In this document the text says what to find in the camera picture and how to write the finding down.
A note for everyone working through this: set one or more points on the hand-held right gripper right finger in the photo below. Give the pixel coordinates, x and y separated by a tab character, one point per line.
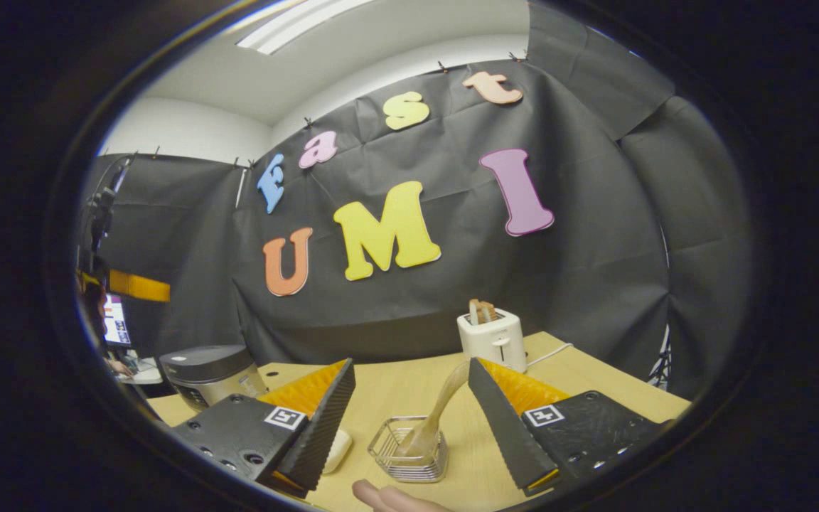
505	434

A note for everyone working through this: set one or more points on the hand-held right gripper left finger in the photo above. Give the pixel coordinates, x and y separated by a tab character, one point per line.
324	427

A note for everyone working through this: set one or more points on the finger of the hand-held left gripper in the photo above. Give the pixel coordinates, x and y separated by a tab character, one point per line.
139	286

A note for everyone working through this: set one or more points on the wooden spoon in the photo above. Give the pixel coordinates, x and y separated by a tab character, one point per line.
445	398

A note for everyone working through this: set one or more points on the silver black rice cooker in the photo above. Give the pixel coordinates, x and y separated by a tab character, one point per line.
210	373

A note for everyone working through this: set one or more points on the white rounded container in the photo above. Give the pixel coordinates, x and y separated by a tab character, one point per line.
338	451

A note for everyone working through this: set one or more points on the computer monitor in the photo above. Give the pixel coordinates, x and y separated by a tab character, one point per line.
116	320

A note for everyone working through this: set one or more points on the white side table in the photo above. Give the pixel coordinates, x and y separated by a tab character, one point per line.
146	373

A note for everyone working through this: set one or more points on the white toaster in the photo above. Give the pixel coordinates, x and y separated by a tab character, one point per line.
491	341

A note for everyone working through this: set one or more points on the brown bread slice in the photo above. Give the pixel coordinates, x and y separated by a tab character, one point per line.
484	311

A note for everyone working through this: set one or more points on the black tripod stand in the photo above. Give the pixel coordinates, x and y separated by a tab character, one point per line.
660	363

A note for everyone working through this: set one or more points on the ceiling light panel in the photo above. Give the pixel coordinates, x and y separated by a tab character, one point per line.
296	25

